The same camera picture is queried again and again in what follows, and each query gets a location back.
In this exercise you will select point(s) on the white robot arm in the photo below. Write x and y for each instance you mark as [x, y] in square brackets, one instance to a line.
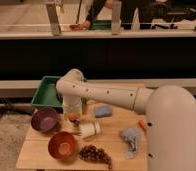
[170, 111]

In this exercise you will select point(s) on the green plastic tray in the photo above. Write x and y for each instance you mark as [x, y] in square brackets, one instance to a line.
[46, 94]

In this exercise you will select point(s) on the purple bowl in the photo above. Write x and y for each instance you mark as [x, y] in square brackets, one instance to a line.
[44, 119]

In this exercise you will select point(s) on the green background tray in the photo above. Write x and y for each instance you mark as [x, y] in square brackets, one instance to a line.
[101, 25]

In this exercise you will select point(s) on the white metal cup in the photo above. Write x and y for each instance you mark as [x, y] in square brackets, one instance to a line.
[88, 129]

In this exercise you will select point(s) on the purple grape bunch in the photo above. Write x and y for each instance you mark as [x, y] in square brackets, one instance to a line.
[91, 153]

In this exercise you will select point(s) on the person in background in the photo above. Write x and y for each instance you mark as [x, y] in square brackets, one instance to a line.
[128, 8]

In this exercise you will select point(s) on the red object in background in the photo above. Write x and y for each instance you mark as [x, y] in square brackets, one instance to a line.
[75, 27]

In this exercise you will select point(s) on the orange bowl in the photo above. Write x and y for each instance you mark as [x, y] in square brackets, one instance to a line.
[62, 145]

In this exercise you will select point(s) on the blue sponge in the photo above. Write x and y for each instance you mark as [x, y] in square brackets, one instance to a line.
[102, 111]

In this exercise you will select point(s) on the wooden board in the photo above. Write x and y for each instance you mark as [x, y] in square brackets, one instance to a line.
[34, 152]

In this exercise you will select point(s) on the orange carrot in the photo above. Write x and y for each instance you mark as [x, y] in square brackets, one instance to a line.
[142, 125]

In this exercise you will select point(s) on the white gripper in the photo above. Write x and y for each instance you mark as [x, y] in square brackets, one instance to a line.
[72, 108]

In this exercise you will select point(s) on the grey cloth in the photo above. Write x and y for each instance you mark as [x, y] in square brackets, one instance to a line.
[131, 136]

